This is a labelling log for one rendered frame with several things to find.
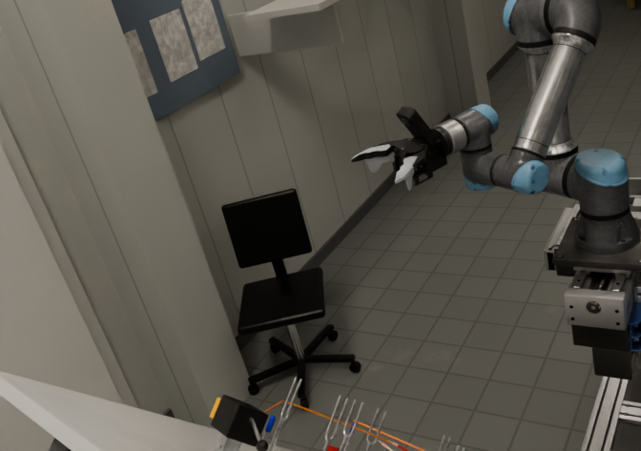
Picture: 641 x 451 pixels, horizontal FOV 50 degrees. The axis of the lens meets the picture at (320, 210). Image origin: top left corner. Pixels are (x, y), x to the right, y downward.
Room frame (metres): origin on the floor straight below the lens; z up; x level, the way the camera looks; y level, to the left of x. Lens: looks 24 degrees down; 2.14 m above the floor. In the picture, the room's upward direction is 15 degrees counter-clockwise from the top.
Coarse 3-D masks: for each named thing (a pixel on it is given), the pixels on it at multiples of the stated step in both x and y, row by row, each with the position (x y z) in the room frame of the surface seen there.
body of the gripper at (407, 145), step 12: (444, 132) 1.44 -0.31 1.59; (396, 144) 1.43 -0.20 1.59; (408, 144) 1.42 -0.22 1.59; (420, 144) 1.40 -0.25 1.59; (444, 144) 1.43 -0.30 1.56; (396, 156) 1.43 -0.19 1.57; (408, 156) 1.39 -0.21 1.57; (432, 156) 1.43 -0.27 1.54; (444, 156) 1.44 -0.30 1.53; (396, 168) 1.43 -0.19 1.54; (420, 168) 1.40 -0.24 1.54; (432, 168) 1.42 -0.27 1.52
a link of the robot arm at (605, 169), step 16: (576, 160) 1.52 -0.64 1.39; (592, 160) 1.50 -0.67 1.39; (608, 160) 1.48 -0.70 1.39; (624, 160) 1.48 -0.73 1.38; (576, 176) 1.51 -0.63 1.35; (592, 176) 1.46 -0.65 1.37; (608, 176) 1.45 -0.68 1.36; (624, 176) 1.46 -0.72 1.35; (576, 192) 1.51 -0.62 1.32; (592, 192) 1.46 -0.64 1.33; (608, 192) 1.45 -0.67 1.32; (624, 192) 1.45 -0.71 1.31; (592, 208) 1.47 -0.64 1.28; (608, 208) 1.45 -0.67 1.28; (624, 208) 1.45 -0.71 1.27
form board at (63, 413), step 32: (0, 384) 0.77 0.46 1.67; (32, 384) 0.81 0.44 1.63; (32, 416) 0.69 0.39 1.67; (64, 416) 0.68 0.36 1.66; (96, 416) 0.75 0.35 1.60; (128, 416) 0.82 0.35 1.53; (160, 416) 0.92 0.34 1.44; (96, 448) 0.59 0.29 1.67; (128, 448) 0.63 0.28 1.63; (160, 448) 0.69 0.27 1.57; (192, 448) 0.75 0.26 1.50; (256, 448) 0.94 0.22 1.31
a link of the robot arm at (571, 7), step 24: (552, 0) 1.53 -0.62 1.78; (576, 0) 1.49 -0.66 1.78; (552, 24) 1.52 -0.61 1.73; (576, 24) 1.46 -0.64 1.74; (600, 24) 1.47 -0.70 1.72; (552, 48) 1.48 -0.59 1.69; (576, 48) 1.44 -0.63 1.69; (552, 72) 1.44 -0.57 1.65; (576, 72) 1.43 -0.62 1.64; (552, 96) 1.41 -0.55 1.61; (528, 120) 1.41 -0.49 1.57; (552, 120) 1.39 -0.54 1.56; (528, 144) 1.38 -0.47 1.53; (504, 168) 1.39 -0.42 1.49; (528, 168) 1.34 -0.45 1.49; (528, 192) 1.33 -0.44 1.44
